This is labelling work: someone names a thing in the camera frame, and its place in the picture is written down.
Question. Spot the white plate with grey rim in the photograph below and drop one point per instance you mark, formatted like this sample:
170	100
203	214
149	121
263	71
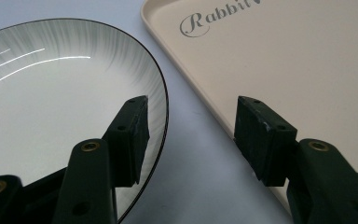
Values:
49	118

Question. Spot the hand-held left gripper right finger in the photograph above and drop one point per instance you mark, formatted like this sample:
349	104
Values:
270	149

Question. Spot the beige plastic tray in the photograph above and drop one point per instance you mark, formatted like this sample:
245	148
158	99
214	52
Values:
292	62

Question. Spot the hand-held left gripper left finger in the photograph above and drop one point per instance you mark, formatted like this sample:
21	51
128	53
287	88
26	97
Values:
124	146

